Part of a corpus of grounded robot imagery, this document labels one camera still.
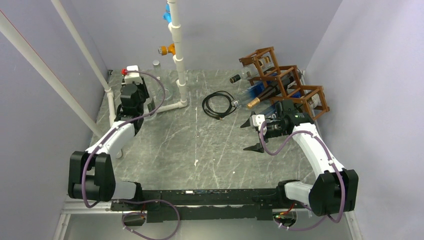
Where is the orange pipe-mounted fitting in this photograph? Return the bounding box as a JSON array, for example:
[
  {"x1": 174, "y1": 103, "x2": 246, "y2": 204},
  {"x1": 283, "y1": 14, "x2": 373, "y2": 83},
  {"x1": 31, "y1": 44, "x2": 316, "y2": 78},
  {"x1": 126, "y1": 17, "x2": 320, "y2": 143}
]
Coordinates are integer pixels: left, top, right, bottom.
[{"x1": 158, "y1": 43, "x2": 176, "y2": 56}]

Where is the front blue Blue Dash bottle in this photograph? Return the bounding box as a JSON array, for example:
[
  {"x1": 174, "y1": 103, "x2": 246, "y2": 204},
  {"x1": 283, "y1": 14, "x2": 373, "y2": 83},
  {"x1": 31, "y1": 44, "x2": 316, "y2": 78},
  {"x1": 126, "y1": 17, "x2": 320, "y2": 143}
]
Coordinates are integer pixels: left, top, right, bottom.
[{"x1": 262, "y1": 101, "x2": 282, "y2": 119}]

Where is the clear bottle green label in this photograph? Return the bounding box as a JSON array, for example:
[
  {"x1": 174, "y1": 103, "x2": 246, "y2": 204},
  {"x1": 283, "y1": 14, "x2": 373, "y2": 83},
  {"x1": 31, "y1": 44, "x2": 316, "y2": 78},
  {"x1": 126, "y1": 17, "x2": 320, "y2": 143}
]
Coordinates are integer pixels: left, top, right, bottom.
[{"x1": 152, "y1": 60, "x2": 173, "y2": 101}]

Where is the green wine bottle silver foil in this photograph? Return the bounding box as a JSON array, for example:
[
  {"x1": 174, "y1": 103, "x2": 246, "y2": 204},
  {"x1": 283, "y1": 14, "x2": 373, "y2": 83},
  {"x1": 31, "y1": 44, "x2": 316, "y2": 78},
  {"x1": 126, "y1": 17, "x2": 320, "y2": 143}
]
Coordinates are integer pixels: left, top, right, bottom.
[{"x1": 296, "y1": 93, "x2": 321, "y2": 112}]

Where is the rear blue square bottle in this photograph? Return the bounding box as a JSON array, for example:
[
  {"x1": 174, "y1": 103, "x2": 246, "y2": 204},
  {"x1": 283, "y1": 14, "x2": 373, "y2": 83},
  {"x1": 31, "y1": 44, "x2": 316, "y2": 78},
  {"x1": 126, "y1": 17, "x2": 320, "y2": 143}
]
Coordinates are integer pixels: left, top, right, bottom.
[{"x1": 230, "y1": 82, "x2": 265, "y2": 108}]

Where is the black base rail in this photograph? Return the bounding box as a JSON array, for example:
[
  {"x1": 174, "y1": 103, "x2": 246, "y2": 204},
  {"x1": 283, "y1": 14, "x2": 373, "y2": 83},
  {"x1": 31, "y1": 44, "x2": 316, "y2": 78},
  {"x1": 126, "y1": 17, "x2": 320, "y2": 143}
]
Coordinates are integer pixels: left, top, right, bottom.
[{"x1": 61, "y1": 185, "x2": 312, "y2": 229}]

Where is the white PVC pipe frame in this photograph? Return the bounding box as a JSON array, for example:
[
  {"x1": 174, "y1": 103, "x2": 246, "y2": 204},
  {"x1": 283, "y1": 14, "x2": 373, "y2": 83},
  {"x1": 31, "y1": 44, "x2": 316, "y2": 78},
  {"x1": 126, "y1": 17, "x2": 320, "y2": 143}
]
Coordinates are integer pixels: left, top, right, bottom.
[{"x1": 0, "y1": 0, "x2": 189, "y2": 159}]

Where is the brown bottle gold foil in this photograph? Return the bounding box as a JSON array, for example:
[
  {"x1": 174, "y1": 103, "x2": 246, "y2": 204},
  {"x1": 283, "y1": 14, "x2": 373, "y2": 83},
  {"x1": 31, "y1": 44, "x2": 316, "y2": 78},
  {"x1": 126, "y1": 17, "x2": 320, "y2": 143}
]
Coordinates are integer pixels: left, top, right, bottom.
[{"x1": 247, "y1": 75, "x2": 295, "y2": 109}]

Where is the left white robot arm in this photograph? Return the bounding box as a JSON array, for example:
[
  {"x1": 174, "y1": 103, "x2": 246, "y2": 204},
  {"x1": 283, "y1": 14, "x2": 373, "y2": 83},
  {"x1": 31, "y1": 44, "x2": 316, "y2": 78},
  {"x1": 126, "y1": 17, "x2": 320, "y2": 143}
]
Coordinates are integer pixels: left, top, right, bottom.
[{"x1": 68, "y1": 73, "x2": 150, "y2": 210}]

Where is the clear bottle white cap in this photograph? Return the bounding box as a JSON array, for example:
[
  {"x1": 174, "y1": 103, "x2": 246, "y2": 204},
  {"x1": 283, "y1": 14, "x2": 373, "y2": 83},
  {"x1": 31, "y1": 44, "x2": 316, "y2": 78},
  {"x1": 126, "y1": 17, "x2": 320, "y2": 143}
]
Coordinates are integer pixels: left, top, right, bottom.
[{"x1": 143, "y1": 96, "x2": 157, "y2": 121}]

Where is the coiled black cable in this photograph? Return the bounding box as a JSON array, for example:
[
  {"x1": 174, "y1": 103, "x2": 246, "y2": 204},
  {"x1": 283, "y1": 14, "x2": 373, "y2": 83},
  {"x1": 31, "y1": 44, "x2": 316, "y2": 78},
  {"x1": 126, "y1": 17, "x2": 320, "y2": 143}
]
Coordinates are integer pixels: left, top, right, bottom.
[{"x1": 202, "y1": 90, "x2": 238, "y2": 121}]

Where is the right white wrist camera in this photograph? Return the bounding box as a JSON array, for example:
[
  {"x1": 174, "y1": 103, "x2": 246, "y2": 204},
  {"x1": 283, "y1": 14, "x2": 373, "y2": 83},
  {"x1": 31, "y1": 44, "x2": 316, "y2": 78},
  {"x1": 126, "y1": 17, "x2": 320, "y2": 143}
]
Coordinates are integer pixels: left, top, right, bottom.
[{"x1": 249, "y1": 114, "x2": 266, "y2": 128}]

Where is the brown wooden wine rack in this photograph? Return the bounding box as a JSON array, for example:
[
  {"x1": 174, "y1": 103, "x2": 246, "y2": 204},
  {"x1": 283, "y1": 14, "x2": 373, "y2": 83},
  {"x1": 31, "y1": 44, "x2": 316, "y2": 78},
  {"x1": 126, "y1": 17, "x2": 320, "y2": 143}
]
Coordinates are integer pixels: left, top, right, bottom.
[{"x1": 239, "y1": 46, "x2": 330, "y2": 121}]

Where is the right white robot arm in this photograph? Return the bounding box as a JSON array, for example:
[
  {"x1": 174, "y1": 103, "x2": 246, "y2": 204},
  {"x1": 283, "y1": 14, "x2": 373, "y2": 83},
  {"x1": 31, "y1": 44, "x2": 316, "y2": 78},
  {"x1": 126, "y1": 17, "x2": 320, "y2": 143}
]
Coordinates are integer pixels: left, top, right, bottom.
[{"x1": 241, "y1": 99, "x2": 359, "y2": 222}]

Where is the blue pipe-mounted fitting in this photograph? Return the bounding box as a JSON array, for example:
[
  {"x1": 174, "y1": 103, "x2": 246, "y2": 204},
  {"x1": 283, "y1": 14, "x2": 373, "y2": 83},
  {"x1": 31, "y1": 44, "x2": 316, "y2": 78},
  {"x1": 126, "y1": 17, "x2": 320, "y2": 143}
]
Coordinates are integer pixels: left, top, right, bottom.
[{"x1": 162, "y1": 3, "x2": 172, "y2": 23}]

